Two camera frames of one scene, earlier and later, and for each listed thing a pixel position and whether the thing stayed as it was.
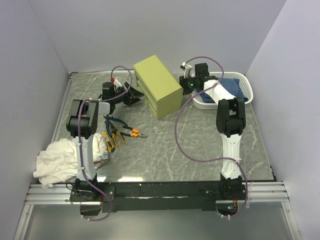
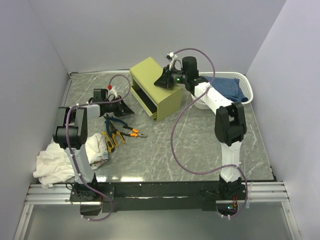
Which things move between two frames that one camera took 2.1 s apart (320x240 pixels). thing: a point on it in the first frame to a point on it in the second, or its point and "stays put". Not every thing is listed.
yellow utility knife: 109,144 stays put
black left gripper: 131,96 to 123,109
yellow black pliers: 114,132 stays put
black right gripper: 182,81 to 165,81
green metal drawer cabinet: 163,94 stays put
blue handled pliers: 107,117 stays put
